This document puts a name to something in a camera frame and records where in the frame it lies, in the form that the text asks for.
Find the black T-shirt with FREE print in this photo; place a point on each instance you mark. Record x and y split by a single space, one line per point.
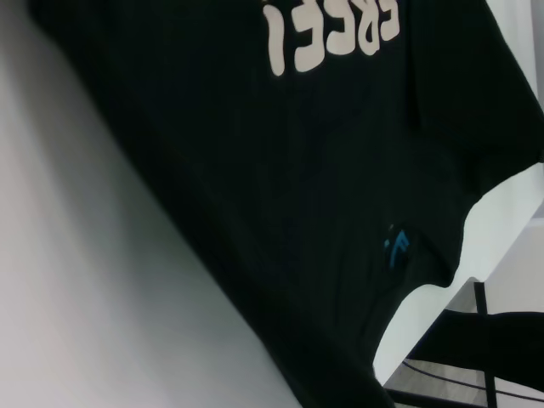
276 170

